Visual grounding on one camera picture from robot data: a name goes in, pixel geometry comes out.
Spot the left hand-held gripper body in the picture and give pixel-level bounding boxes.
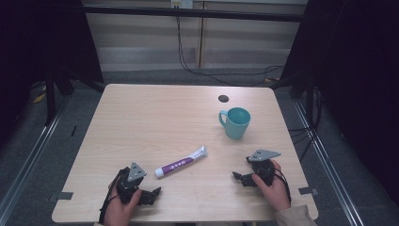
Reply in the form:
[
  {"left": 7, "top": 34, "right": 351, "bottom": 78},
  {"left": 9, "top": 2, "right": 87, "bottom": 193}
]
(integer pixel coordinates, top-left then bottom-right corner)
[{"left": 116, "top": 161, "right": 148, "bottom": 205}]

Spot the person's right hand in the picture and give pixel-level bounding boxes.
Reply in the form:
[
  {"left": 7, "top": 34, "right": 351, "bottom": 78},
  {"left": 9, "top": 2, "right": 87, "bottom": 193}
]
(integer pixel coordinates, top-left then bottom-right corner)
[{"left": 251, "top": 158, "right": 292, "bottom": 212}]

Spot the right hand-held gripper black cable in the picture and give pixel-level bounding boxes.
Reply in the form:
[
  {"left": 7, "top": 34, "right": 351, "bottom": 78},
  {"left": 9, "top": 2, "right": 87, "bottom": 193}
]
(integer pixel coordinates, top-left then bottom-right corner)
[{"left": 264, "top": 167, "right": 293, "bottom": 205}]

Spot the bundle of black floor cables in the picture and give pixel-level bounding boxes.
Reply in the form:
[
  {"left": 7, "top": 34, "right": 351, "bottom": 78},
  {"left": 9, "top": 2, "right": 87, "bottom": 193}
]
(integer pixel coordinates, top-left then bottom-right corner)
[{"left": 287, "top": 88, "right": 324, "bottom": 163}]

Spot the metal floor rail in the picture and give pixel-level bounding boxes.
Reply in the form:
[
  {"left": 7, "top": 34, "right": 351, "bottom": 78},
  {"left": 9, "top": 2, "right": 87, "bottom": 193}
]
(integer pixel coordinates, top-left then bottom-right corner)
[
  {"left": 0, "top": 93, "right": 73, "bottom": 218},
  {"left": 294, "top": 99, "right": 365, "bottom": 226}
]

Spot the yellow floor object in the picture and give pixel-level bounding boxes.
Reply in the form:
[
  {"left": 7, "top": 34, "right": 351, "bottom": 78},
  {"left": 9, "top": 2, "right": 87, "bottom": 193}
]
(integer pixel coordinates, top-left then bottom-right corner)
[{"left": 31, "top": 91, "right": 48, "bottom": 105}]

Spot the black horizontal bar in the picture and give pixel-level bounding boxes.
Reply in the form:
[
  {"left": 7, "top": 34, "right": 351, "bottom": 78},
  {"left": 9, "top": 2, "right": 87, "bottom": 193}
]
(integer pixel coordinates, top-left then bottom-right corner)
[{"left": 82, "top": 4, "right": 308, "bottom": 24}]

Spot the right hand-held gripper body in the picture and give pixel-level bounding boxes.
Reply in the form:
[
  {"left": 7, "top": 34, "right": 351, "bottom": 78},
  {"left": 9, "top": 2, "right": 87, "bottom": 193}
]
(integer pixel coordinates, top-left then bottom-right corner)
[{"left": 246, "top": 149, "right": 282, "bottom": 188}]

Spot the teal cup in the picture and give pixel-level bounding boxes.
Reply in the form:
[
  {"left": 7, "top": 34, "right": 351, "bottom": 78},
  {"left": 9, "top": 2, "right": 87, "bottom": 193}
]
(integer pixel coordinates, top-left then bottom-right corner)
[{"left": 218, "top": 106, "right": 252, "bottom": 140}]

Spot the hand-held gripper black cable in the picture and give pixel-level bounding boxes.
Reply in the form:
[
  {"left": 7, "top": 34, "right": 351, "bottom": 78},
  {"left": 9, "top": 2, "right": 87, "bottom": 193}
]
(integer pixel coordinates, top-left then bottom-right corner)
[
  {"left": 98, "top": 168, "right": 130, "bottom": 225},
  {"left": 264, "top": 167, "right": 293, "bottom": 205}
]

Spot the black hanging power cable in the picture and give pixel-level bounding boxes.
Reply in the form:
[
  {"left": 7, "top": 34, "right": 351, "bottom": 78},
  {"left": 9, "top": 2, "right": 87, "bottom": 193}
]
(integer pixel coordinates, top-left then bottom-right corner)
[{"left": 175, "top": 7, "right": 285, "bottom": 88}]

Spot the dark curtain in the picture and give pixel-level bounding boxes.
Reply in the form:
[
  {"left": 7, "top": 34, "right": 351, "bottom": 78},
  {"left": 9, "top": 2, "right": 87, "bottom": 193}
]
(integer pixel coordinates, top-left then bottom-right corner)
[
  {"left": 278, "top": 0, "right": 399, "bottom": 197},
  {"left": 0, "top": 0, "right": 105, "bottom": 144}
]

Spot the black metal stand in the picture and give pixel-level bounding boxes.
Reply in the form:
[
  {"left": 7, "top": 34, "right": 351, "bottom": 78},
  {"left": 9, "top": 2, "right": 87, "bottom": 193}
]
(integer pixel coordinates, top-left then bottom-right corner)
[{"left": 305, "top": 74, "right": 317, "bottom": 127}]

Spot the left hand-held gripper black cable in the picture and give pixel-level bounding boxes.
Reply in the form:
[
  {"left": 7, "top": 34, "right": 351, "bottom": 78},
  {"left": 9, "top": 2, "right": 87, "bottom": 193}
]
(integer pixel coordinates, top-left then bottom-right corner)
[{"left": 98, "top": 168, "right": 130, "bottom": 225}]

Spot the grey tape strip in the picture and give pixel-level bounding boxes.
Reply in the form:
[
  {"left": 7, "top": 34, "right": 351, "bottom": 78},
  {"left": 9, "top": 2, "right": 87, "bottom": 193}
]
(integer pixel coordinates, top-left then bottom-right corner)
[
  {"left": 48, "top": 191, "right": 75, "bottom": 202},
  {"left": 297, "top": 186, "right": 319, "bottom": 197}
]

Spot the person's left hand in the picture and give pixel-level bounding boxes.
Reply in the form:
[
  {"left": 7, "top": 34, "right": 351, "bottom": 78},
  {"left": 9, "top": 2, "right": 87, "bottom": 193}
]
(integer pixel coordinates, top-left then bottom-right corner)
[{"left": 103, "top": 183, "right": 143, "bottom": 226}]

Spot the white wall power outlet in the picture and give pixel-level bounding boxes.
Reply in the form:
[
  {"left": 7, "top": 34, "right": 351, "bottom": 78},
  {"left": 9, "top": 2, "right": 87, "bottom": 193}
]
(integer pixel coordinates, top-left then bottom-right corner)
[{"left": 170, "top": 0, "right": 194, "bottom": 9}]

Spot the purple and white toothpaste tube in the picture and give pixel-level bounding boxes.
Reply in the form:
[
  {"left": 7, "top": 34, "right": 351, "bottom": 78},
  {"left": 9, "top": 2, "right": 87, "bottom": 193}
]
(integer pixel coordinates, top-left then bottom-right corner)
[{"left": 154, "top": 145, "right": 209, "bottom": 180}]

